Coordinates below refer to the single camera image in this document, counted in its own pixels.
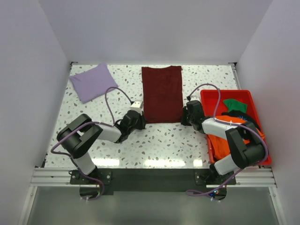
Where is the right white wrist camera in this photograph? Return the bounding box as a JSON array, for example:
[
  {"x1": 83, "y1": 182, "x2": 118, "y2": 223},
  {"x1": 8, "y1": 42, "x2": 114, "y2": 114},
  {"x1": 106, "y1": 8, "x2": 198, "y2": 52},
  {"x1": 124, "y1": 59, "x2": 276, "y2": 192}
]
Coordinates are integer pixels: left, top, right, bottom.
[{"x1": 187, "y1": 95, "x2": 200, "y2": 102}]

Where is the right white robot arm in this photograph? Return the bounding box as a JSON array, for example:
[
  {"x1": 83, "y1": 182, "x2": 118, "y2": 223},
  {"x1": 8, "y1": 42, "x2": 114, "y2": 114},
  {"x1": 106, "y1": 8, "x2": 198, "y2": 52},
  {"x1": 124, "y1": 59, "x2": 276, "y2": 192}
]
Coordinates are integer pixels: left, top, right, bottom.
[{"x1": 181, "y1": 100, "x2": 269, "y2": 184}]

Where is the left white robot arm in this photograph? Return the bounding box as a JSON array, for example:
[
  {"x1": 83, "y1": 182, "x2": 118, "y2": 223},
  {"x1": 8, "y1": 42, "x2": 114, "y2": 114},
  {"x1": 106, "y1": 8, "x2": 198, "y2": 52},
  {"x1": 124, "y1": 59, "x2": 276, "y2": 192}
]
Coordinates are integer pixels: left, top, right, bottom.
[{"x1": 56, "y1": 110, "x2": 146, "y2": 184}]

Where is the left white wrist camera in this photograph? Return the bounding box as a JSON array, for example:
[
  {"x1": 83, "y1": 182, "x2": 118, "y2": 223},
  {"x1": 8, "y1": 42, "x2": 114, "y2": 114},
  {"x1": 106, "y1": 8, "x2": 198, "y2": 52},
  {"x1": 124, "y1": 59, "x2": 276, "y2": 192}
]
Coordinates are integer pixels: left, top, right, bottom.
[{"x1": 130, "y1": 100, "x2": 143, "y2": 115}]

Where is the red plastic bin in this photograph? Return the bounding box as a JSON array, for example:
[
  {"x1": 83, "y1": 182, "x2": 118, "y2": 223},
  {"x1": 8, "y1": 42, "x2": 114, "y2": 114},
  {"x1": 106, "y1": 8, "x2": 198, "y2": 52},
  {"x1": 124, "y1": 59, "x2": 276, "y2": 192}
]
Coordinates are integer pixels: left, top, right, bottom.
[{"x1": 200, "y1": 90, "x2": 265, "y2": 163}]

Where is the orange t shirt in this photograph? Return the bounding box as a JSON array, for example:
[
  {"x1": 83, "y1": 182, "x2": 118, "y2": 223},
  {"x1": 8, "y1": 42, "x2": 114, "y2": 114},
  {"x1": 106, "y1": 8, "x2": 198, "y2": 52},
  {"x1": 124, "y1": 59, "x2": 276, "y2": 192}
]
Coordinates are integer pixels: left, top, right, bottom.
[{"x1": 208, "y1": 115, "x2": 250, "y2": 162}]

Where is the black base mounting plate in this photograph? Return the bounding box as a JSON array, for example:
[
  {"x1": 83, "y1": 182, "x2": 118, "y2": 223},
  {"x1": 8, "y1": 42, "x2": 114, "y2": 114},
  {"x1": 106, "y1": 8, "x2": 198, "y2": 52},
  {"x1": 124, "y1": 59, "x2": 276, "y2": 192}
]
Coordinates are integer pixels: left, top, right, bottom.
[{"x1": 68, "y1": 168, "x2": 234, "y2": 197}]

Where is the black t shirt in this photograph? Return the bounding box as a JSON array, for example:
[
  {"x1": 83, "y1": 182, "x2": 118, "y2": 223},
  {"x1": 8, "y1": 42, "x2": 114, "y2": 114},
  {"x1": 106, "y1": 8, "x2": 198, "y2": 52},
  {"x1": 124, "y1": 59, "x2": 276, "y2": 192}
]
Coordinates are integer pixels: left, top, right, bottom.
[{"x1": 221, "y1": 110, "x2": 261, "y2": 131}]

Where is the maroon t shirt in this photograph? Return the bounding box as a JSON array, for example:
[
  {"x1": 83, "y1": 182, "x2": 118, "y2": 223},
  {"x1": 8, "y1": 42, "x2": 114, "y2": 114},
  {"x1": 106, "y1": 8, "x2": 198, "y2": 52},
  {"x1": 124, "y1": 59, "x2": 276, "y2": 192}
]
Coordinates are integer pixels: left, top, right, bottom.
[{"x1": 142, "y1": 66, "x2": 183, "y2": 123}]

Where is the green t shirt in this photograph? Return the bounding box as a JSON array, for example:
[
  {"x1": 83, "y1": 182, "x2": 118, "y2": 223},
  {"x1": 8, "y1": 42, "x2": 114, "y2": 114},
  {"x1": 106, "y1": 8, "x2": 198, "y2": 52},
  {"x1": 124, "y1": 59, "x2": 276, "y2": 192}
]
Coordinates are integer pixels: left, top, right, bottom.
[{"x1": 223, "y1": 98, "x2": 248, "y2": 113}]

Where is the folded lilac t shirt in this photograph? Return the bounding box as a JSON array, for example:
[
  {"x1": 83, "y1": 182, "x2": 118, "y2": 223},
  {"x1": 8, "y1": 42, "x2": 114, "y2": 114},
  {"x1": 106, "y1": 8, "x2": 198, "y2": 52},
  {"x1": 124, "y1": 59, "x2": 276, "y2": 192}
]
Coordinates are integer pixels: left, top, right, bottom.
[{"x1": 69, "y1": 63, "x2": 118, "y2": 104}]

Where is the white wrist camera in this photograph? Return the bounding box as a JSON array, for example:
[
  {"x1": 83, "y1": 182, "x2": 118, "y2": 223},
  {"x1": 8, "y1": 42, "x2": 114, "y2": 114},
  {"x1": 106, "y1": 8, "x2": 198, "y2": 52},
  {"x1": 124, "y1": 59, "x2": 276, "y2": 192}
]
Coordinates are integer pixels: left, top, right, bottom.
[
  {"x1": 187, "y1": 95, "x2": 200, "y2": 102},
  {"x1": 130, "y1": 100, "x2": 143, "y2": 115}
]

